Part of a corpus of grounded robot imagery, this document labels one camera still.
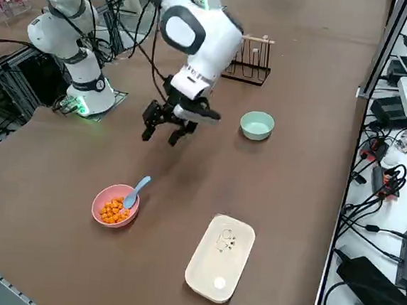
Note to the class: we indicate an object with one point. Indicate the orange popcorn pile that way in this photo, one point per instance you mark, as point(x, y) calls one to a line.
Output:
point(111, 212)

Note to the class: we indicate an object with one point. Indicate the black frame cart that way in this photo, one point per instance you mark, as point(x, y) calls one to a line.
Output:
point(35, 73)

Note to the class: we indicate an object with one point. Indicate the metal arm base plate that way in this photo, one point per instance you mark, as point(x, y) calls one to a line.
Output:
point(120, 94)

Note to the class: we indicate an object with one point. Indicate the wooden rack bar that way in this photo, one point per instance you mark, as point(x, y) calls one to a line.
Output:
point(259, 39)

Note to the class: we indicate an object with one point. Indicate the pink bowl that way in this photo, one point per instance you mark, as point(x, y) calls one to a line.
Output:
point(126, 219)

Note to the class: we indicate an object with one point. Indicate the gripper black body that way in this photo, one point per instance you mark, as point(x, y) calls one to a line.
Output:
point(170, 108)

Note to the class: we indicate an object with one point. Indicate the red black adapter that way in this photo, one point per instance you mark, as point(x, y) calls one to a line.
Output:
point(375, 149)

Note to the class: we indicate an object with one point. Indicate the white rectangular tray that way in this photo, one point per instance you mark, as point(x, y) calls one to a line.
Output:
point(219, 257)

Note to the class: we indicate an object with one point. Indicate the black flat box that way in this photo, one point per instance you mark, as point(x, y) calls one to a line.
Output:
point(389, 108)

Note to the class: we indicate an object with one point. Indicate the blue spoon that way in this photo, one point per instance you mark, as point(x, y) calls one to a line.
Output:
point(131, 198)

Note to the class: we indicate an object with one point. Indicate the green bowl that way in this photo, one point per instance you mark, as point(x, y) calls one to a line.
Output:
point(257, 128)

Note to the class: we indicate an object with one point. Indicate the aluminium frame post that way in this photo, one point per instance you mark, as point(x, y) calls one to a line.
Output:
point(386, 50)

